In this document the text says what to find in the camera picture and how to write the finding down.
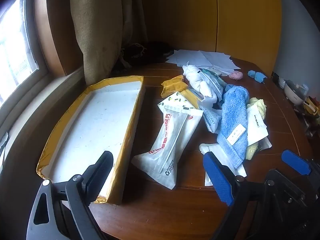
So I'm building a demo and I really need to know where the beige ribbed curtain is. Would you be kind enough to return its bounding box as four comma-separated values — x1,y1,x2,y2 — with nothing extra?
69,0,148,85

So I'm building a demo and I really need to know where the wooden cabinet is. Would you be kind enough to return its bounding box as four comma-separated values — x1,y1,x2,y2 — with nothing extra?
139,0,283,76

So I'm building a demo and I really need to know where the white knotted cloth bundle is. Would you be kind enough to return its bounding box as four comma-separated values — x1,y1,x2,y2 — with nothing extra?
182,61,218,103

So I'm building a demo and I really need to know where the yellow snack packet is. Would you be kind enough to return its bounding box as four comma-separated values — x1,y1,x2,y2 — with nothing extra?
160,75,188,99

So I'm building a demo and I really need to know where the teal and white wipes pack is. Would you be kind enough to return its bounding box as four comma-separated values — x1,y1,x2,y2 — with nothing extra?
200,68,231,98

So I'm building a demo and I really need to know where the white tissue pack red print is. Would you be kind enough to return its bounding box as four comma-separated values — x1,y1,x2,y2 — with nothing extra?
132,102,204,190

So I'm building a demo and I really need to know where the white desiccant packet blue print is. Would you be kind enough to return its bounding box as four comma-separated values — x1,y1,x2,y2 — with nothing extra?
201,106,222,134

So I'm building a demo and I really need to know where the pile of white paper sheets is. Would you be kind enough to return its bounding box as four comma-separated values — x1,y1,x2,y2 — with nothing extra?
165,50,242,72

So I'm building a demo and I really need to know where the plain white packet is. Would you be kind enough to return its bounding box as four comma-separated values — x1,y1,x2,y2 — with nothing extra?
199,143,247,187

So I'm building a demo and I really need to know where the yellow packet with dotted end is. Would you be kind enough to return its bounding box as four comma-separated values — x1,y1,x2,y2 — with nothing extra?
158,89,204,112

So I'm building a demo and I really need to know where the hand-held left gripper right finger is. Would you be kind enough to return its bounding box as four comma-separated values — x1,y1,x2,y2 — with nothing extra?
203,151,302,240

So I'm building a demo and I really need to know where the yellow taped white cardboard box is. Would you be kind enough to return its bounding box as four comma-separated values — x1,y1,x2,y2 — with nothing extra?
36,76,145,205

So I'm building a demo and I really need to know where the window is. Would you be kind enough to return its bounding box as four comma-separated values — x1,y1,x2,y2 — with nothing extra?
0,0,48,107

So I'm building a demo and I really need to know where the white round pot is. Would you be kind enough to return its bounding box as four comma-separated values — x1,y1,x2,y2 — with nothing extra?
283,79,309,103

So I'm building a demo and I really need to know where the dark fringed cloth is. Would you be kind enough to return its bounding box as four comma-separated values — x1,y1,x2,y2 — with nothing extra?
121,41,175,68

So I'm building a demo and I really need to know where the small blue soft toy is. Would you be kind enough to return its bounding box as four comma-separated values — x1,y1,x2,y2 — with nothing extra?
248,70,268,84

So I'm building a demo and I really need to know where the white sachet with black print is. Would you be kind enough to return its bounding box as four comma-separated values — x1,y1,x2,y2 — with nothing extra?
246,104,272,152

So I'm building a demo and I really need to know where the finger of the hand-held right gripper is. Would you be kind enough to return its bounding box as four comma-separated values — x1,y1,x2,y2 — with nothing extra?
281,149,320,178

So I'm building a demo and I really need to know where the small white sachet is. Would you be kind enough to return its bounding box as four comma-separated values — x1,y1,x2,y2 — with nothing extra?
228,124,247,146

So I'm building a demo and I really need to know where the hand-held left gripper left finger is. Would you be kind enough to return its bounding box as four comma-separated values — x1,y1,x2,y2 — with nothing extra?
26,151,114,240

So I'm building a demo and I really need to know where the blue towel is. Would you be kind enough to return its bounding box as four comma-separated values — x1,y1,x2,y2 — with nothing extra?
216,84,250,169

